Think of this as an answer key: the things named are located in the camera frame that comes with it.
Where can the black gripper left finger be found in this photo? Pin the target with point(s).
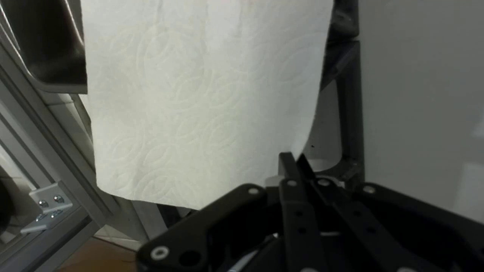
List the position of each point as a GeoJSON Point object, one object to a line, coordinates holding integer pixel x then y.
{"type": "Point", "coordinates": [300, 229]}

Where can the black square grill pan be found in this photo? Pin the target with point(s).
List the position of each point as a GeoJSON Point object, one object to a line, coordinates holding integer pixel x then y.
{"type": "Point", "coordinates": [46, 37]}

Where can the aluminium frame rail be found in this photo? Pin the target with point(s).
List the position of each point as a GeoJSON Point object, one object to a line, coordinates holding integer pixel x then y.
{"type": "Point", "coordinates": [57, 170]}

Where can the white paper napkin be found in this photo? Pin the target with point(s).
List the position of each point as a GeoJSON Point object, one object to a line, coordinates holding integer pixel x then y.
{"type": "Point", "coordinates": [191, 99]}

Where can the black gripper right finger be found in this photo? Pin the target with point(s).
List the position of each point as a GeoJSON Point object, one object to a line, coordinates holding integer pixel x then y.
{"type": "Point", "coordinates": [370, 238]}

